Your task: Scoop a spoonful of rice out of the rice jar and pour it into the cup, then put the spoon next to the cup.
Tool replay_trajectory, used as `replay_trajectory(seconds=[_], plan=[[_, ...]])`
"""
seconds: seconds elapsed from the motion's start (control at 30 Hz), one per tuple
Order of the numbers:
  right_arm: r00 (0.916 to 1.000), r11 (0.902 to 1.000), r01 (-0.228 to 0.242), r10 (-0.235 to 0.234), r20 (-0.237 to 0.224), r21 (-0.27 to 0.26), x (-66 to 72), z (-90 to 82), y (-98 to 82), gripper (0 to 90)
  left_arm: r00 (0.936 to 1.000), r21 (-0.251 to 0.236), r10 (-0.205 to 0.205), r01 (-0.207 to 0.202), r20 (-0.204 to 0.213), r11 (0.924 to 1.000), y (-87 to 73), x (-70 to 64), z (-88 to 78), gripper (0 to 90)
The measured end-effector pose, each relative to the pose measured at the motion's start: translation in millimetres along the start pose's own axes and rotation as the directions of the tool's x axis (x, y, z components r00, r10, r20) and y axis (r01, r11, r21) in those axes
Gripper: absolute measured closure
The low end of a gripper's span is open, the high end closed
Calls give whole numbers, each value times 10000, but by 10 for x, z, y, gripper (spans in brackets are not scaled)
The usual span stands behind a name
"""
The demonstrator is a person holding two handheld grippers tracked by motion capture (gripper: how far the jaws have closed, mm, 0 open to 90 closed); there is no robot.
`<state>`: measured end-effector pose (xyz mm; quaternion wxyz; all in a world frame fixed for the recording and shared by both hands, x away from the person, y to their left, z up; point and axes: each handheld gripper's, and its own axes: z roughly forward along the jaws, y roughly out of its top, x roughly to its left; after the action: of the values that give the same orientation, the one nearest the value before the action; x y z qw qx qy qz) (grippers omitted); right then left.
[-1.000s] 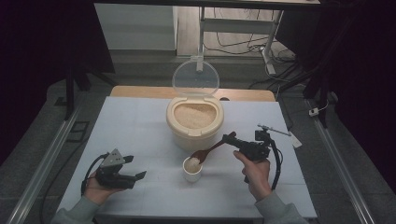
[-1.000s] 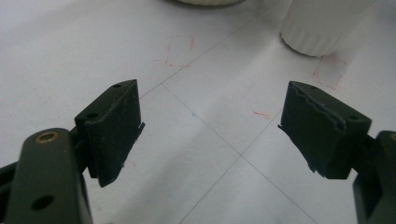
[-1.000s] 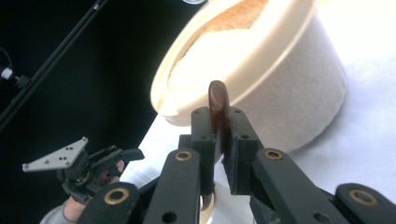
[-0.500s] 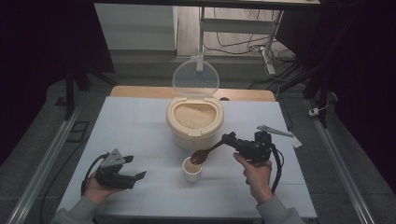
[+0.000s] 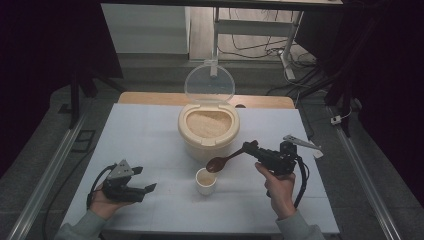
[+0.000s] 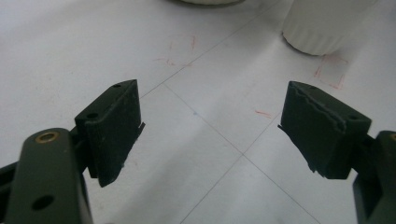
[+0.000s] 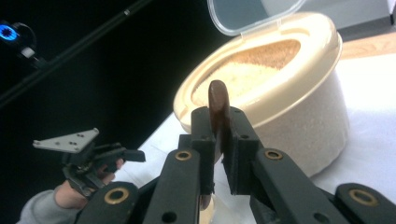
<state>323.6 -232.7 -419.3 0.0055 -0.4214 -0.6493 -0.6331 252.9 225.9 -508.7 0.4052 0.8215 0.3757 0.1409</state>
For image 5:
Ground white-legged desk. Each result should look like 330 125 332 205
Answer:
99 0 344 81

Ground white cup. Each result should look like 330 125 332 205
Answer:
195 167 218 196

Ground beige rice container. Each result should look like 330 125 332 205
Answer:
177 102 241 164

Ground clear round container lid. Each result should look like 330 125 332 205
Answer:
184 63 236 104

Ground brown wooden spoon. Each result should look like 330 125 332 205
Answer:
205 148 247 174

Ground white paper tag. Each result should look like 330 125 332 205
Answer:
310 141 325 159

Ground white table mat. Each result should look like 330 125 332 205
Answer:
60 103 340 234

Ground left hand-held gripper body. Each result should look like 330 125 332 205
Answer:
101 159 147 204

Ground person's right hand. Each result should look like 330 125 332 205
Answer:
254 162 298 221

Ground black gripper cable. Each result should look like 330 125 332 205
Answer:
86 163 118 210
293 155 310 209

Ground person's left hand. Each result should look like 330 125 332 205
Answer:
89 189 134 221

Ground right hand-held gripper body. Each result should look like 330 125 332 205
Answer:
253 134 323 177

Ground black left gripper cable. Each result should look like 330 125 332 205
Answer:
86 163 118 210

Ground rice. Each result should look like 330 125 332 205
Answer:
185 110 232 139

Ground wooden table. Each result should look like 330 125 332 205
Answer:
118 91 296 110

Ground metal floor rail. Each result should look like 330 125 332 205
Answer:
328 106 403 240
6 111 89 240

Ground black floor cables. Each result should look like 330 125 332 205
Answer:
218 8 321 98

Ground white panel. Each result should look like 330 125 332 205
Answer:
101 3 191 55

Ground black metal stand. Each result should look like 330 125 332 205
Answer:
68 66 126 129
324 66 354 138

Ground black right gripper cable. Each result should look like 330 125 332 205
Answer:
293 155 310 209

